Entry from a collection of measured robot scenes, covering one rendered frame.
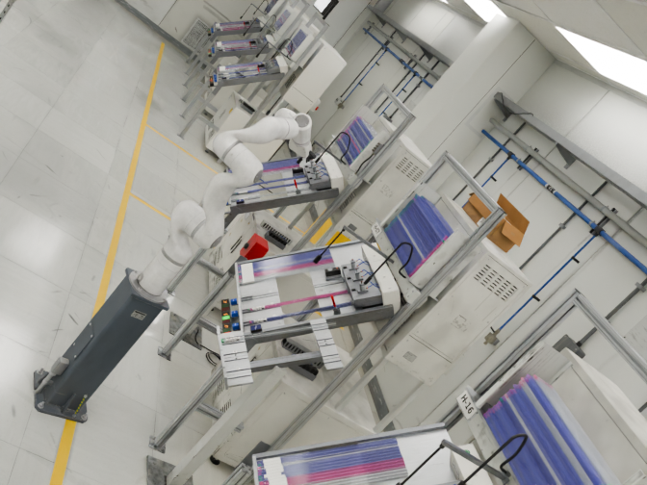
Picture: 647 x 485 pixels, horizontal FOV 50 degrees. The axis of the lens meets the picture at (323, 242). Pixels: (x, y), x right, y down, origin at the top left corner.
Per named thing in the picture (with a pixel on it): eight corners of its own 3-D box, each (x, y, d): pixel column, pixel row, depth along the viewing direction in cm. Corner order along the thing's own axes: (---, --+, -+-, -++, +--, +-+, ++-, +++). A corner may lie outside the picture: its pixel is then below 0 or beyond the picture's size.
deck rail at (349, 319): (244, 346, 317) (241, 335, 314) (244, 344, 319) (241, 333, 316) (394, 317, 323) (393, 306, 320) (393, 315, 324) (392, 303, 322)
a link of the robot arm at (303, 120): (286, 135, 302) (302, 147, 301) (286, 120, 290) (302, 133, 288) (297, 122, 305) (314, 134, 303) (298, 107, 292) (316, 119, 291)
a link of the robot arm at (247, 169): (194, 221, 294) (220, 247, 292) (175, 231, 284) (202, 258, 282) (244, 136, 264) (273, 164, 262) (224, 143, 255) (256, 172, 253)
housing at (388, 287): (385, 318, 325) (382, 293, 318) (363, 268, 368) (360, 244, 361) (401, 315, 325) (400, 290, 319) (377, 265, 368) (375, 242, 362)
